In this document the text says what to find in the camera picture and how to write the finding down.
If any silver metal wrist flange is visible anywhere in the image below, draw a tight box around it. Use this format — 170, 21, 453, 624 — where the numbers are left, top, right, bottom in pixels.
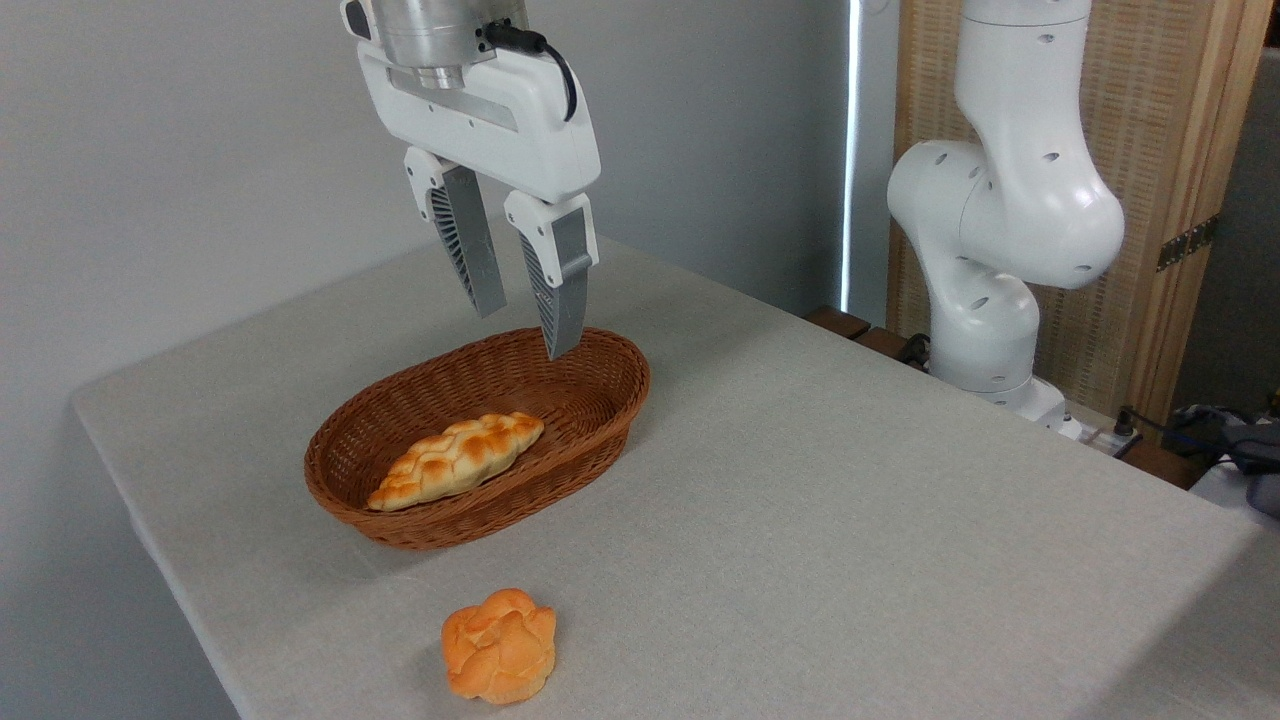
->
368, 0, 531, 91

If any round orange bread bun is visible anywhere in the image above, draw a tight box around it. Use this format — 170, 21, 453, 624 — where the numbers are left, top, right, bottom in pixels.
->
441, 588, 557, 706

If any long braided bread loaf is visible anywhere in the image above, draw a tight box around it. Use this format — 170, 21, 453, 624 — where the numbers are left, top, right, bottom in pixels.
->
367, 411, 546, 513

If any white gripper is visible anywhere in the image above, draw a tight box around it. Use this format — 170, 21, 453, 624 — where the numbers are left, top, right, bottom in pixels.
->
340, 0, 603, 361

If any brown wicker oval basket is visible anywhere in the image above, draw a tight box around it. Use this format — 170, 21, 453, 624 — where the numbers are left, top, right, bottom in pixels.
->
304, 327, 652, 551

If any white power strip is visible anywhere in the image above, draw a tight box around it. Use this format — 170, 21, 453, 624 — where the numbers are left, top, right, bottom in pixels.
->
1058, 415, 1143, 459

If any black plug with cable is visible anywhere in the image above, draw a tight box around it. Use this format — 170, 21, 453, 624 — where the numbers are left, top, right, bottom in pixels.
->
1113, 405, 1216, 451

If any light grey tablecloth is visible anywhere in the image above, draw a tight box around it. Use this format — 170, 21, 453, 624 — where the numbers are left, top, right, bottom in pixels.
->
70, 222, 1280, 720

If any dark cloth bundle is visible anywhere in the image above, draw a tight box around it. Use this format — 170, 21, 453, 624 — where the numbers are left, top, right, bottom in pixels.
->
1165, 403, 1280, 519

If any dark metal screen hinge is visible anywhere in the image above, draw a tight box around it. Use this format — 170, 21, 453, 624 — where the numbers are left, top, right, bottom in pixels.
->
1157, 215, 1220, 273

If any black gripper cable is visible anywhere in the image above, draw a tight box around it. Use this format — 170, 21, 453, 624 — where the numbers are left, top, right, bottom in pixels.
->
484, 21, 579, 123

